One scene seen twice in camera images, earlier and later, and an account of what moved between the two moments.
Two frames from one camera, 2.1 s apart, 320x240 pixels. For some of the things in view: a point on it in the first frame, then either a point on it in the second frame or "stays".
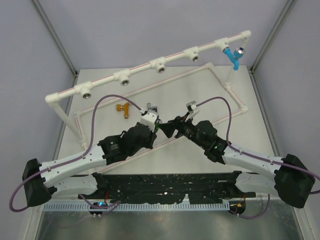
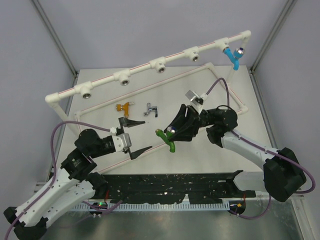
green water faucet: [157, 125] to [167, 138]
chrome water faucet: [151, 108] stays
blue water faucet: [238, 53] stays
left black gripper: [149, 144] to [128, 123]
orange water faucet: [125, 107] stays
